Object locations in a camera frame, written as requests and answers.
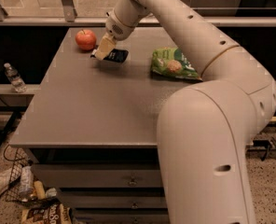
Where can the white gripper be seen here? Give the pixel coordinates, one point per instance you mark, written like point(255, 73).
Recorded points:
point(117, 28)

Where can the dark blue rxbar wrapper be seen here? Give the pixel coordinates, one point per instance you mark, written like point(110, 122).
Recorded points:
point(117, 56)

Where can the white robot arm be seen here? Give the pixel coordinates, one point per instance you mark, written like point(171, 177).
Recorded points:
point(203, 129)

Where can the red apple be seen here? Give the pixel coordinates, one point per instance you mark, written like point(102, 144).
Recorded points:
point(86, 39)

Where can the green snack chip bag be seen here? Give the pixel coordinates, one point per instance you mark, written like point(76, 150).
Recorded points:
point(171, 62)

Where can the grey drawer cabinet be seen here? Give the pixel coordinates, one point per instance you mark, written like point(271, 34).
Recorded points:
point(91, 132)

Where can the clear plastic water bottle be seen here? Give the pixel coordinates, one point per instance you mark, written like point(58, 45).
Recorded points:
point(14, 78)

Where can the plastic bottle in basket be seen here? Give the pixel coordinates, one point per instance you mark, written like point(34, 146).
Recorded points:
point(26, 187)

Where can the brown snack bag on floor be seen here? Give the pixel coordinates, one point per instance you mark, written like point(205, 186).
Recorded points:
point(54, 214)

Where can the metal railing frame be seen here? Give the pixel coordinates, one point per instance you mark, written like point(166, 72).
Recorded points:
point(85, 12)

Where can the black wire basket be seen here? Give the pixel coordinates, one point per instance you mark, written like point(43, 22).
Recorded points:
point(39, 196)

